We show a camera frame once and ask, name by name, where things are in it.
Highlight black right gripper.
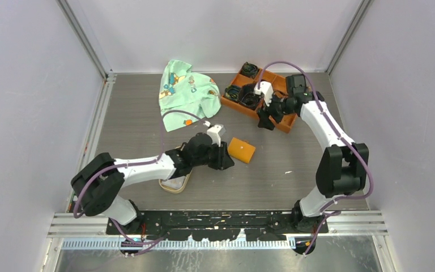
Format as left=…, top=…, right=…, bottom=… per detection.
left=255, top=91, right=293, bottom=131

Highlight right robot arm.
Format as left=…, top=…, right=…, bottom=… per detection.
left=253, top=74, right=369, bottom=233

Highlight orange leather card holder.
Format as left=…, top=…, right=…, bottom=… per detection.
left=228, top=137, right=256, bottom=164

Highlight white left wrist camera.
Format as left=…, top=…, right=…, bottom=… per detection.
left=204, top=121, right=225, bottom=147

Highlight aluminium front rail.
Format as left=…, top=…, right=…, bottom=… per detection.
left=47, top=210, right=389, bottom=254

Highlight blue yellow rolled tie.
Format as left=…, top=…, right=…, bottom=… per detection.
left=224, top=85, right=242, bottom=103

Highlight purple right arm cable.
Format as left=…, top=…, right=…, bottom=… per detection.
left=257, top=61, right=375, bottom=258

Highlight beige oval card tray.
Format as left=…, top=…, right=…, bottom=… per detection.
left=158, top=146, right=193, bottom=194

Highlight orange compartment organizer tray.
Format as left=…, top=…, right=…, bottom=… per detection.
left=221, top=62, right=313, bottom=133

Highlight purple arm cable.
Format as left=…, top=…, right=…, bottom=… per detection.
left=72, top=109, right=211, bottom=258
left=257, top=61, right=375, bottom=258

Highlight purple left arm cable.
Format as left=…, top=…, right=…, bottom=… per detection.
left=72, top=109, right=211, bottom=258

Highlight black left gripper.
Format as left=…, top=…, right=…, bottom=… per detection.
left=192, top=138, right=234, bottom=169

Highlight light green printed shirt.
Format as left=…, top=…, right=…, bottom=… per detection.
left=159, top=59, right=221, bottom=132

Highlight dark green rolled tie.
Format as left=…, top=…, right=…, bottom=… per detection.
left=239, top=62, right=259, bottom=79

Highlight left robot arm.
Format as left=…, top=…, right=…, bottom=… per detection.
left=71, top=133, right=234, bottom=234

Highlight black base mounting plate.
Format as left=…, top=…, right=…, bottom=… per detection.
left=106, top=210, right=328, bottom=241

